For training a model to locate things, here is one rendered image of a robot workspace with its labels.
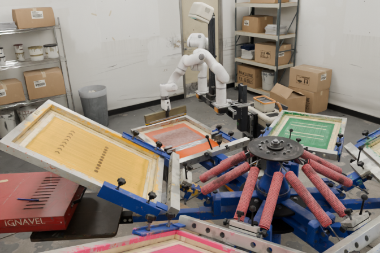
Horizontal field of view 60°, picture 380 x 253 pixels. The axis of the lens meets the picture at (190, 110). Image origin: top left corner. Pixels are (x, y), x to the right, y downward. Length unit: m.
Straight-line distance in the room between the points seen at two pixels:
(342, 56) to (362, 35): 0.47
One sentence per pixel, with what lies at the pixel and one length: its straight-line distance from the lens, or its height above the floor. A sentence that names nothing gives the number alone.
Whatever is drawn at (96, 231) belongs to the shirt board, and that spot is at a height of 0.95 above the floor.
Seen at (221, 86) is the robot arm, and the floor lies 1.32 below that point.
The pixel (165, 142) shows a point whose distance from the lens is 2.76.
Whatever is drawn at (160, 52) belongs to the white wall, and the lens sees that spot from 6.42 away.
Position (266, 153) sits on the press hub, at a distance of 1.80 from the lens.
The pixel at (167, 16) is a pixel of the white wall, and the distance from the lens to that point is 6.44.
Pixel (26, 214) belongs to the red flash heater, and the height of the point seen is 1.10.
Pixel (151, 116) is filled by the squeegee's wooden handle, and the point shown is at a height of 1.12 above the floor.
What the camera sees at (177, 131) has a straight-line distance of 2.95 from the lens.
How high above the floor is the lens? 2.14
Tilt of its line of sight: 20 degrees down
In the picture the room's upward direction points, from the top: 3 degrees counter-clockwise
